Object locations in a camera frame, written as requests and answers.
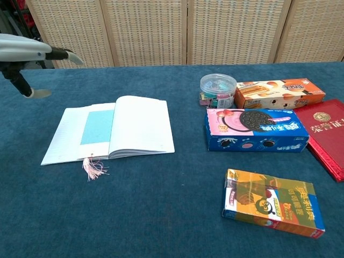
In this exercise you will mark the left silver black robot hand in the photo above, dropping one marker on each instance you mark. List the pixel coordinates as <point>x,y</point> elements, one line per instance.
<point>21,49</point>

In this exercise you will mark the teal cream bookmark pink tassel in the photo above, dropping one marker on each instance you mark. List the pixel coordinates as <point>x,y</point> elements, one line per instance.
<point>96,129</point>

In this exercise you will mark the open white lined notebook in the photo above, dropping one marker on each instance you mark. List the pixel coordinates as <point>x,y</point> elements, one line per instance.
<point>139,123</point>

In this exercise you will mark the black tripod stand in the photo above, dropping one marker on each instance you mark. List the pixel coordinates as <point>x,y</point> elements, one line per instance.
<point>21,18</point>

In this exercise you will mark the woven wooden folding screen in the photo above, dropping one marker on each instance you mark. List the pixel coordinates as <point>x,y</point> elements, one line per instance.
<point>147,32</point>

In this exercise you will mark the dark blue table mat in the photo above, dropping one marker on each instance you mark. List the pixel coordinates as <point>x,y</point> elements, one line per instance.
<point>134,201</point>

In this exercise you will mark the clear round jar of clips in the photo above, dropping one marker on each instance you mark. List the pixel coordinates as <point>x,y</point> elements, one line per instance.
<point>217,88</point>

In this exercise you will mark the blue pink Oreo box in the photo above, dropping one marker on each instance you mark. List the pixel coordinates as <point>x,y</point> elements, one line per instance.
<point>255,134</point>

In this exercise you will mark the orange wafer biscuit box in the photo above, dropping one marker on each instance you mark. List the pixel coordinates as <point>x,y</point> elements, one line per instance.
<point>279,94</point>

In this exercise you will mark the yellow blue cocoa cookie box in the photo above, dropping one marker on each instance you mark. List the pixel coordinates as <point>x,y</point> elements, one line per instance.
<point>271,201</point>

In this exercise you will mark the red certificate folder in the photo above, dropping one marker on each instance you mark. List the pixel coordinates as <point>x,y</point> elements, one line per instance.
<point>325,134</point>

